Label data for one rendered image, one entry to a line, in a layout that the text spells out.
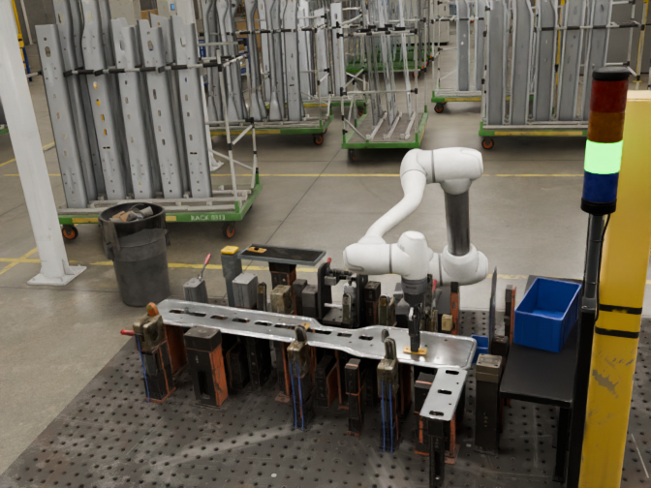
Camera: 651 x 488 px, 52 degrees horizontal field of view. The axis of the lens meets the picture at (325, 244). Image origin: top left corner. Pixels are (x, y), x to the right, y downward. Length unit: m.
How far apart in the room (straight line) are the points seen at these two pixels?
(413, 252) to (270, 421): 0.90
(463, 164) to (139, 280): 3.18
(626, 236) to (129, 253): 4.05
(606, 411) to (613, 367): 0.13
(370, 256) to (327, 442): 0.73
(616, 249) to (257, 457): 1.46
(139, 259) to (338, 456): 3.06
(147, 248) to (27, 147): 1.35
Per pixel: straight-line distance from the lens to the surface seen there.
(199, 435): 2.67
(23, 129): 5.83
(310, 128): 9.66
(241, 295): 2.86
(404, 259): 2.24
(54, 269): 6.16
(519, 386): 2.26
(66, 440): 2.84
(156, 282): 5.30
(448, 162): 2.67
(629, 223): 1.66
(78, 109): 7.05
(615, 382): 1.85
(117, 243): 5.11
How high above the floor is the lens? 2.28
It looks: 22 degrees down
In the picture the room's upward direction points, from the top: 4 degrees counter-clockwise
